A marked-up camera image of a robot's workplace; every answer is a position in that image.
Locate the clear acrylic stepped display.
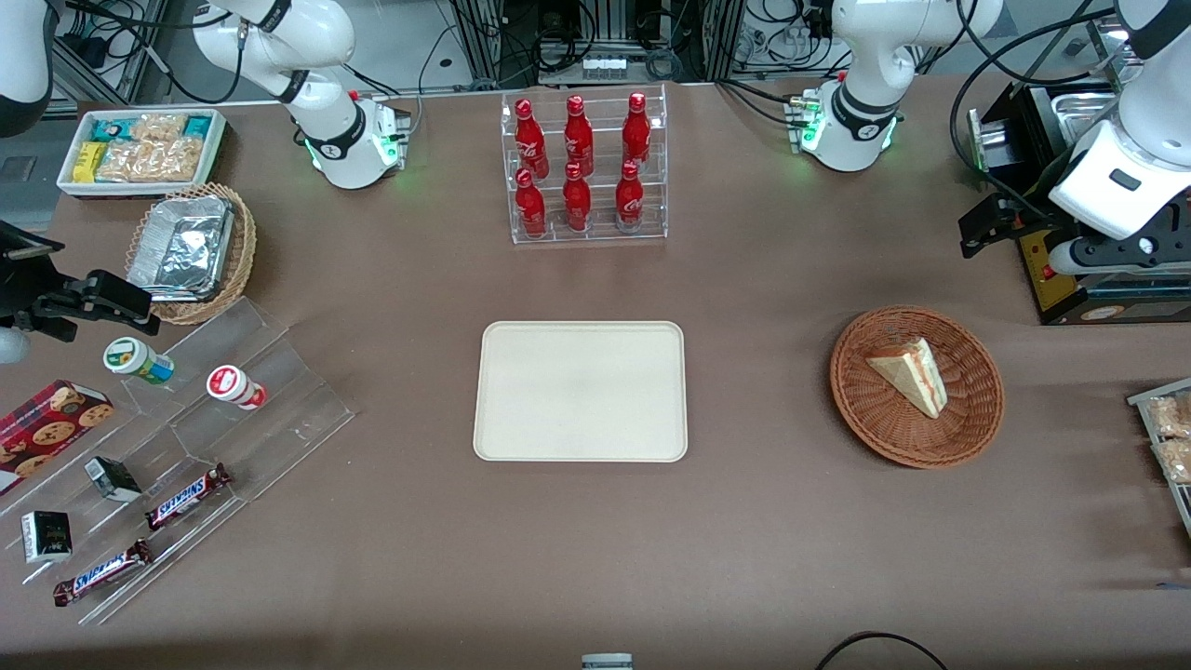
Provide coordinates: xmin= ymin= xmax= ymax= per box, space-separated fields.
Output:
xmin=0 ymin=297 xmax=355 ymax=626

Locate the clear pastry bag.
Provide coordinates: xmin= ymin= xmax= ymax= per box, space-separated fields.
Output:
xmin=1154 ymin=439 xmax=1191 ymax=485
xmin=1145 ymin=395 xmax=1191 ymax=439

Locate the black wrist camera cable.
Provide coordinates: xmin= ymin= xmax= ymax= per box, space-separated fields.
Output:
xmin=949 ymin=0 xmax=1132 ymax=224

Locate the red and white cup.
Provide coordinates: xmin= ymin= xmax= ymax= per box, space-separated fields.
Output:
xmin=206 ymin=365 xmax=269 ymax=411

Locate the small black box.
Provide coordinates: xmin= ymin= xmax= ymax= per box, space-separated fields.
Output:
xmin=20 ymin=510 xmax=74 ymax=565
xmin=84 ymin=456 xmax=143 ymax=504

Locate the black floor cable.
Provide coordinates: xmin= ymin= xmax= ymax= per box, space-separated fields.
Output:
xmin=816 ymin=631 xmax=951 ymax=670

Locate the clear acrylic bottle rack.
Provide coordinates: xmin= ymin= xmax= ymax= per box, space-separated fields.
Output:
xmin=501 ymin=83 xmax=669 ymax=246

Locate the oval light wicker basket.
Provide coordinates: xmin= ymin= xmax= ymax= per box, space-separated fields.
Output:
xmin=125 ymin=182 xmax=258 ymax=326

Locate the large clear cracker bag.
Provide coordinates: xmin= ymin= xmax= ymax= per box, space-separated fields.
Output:
xmin=96 ymin=138 xmax=204 ymax=183

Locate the silver foil containers stack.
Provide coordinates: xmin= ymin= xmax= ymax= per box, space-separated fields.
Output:
xmin=127 ymin=194 xmax=235 ymax=303

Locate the black display case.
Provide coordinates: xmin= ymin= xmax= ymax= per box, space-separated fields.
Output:
xmin=966 ymin=79 xmax=1191 ymax=327

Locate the green and white cup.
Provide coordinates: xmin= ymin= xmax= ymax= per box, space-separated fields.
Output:
xmin=102 ymin=337 xmax=176 ymax=386

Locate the red cola bottle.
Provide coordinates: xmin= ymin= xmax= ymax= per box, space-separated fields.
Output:
xmin=614 ymin=160 xmax=647 ymax=234
xmin=621 ymin=91 xmax=652 ymax=174
xmin=562 ymin=163 xmax=594 ymax=234
xmin=514 ymin=99 xmax=550 ymax=180
xmin=563 ymin=95 xmax=596 ymax=178
xmin=515 ymin=168 xmax=548 ymax=239

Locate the red cookie box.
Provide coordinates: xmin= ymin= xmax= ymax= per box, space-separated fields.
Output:
xmin=0 ymin=379 xmax=115 ymax=496

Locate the brown snickers bar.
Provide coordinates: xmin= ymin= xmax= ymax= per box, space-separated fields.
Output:
xmin=52 ymin=539 xmax=154 ymax=608
xmin=144 ymin=462 xmax=233 ymax=532

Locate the white rectangular snack bin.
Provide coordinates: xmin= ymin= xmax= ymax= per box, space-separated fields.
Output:
xmin=56 ymin=108 xmax=228 ymax=199

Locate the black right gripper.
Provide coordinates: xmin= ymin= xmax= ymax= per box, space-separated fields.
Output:
xmin=0 ymin=221 xmax=161 ymax=342

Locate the beige plastic tray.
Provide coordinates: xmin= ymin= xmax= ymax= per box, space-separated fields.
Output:
xmin=473 ymin=321 xmax=689 ymax=463

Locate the triangular sandwich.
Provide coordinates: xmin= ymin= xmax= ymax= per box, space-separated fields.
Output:
xmin=865 ymin=337 xmax=949 ymax=420

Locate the metal snack tray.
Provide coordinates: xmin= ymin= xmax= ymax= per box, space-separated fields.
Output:
xmin=1127 ymin=377 xmax=1191 ymax=538

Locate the small clear cracker bag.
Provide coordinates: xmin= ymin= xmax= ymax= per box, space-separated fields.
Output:
xmin=130 ymin=113 xmax=189 ymax=143

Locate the round brown wicker basket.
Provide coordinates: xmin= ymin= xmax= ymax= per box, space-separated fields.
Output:
xmin=830 ymin=305 xmax=1006 ymax=469

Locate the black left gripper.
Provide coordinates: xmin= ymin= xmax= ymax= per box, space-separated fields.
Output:
xmin=960 ymin=191 xmax=1191 ymax=278

